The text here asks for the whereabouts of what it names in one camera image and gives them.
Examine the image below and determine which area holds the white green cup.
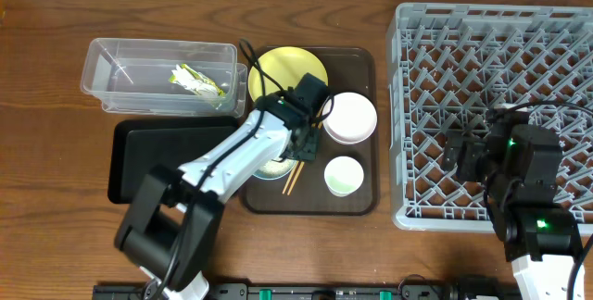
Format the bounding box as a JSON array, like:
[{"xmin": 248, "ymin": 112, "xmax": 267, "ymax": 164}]
[{"xmin": 323, "ymin": 156, "xmax": 364, "ymax": 197}]

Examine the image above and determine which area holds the black waste tray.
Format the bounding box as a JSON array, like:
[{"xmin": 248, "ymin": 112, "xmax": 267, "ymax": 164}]
[{"xmin": 107, "ymin": 117, "xmax": 238, "ymax": 204}]

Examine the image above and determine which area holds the brown serving tray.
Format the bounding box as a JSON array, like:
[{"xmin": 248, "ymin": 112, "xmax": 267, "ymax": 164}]
[{"xmin": 240, "ymin": 46, "xmax": 380, "ymax": 216}]

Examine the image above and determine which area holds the light blue bowl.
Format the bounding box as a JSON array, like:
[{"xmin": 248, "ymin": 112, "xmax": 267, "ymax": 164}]
[{"xmin": 252, "ymin": 156, "xmax": 298, "ymax": 181}]

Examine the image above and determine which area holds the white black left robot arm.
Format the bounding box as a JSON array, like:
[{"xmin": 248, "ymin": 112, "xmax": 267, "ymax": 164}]
[{"xmin": 114, "ymin": 92, "xmax": 327, "ymax": 299}]

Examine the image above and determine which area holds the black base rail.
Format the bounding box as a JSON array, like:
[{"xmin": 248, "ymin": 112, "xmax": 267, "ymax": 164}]
[{"xmin": 91, "ymin": 275, "xmax": 520, "ymax": 300}]

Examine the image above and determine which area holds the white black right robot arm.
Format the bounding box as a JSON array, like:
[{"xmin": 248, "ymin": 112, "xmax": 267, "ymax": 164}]
[{"xmin": 441, "ymin": 108, "xmax": 592, "ymax": 299}]

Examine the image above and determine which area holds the grey plastic dishwasher rack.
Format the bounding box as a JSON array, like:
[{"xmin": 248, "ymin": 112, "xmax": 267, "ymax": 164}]
[{"xmin": 386, "ymin": 3, "xmax": 592, "ymax": 235}]

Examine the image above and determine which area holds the clear plastic waste bin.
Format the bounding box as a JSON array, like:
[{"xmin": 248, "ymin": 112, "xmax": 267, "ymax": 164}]
[{"xmin": 81, "ymin": 38, "xmax": 247, "ymax": 118}]

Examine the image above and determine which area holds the green white food wrapper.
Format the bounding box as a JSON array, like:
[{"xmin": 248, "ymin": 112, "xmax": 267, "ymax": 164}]
[{"xmin": 169, "ymin": 64, "xmax": 227, "ymax": 104}]

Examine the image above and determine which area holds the wooden chopstick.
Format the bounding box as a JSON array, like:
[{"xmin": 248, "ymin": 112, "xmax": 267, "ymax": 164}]
[
  {"xmin": 282, "ymin": 107, "xmax": 325, "ymax": 194},
  {"xmin": 286, "ymin": 113, "xmax": 325, "ymax": 196}
]

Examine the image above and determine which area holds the pink white bowl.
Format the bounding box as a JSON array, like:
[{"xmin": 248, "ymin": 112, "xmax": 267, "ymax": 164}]
[{"xmin": 322, "ymin": 92, "xmax": 378, "ymax": 144}]

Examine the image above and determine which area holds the yellow plate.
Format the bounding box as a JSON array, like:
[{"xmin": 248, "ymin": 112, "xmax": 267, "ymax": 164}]
[{"xmin": 247, "ymin": 46, "xmax": 329, "ymax": 101}]

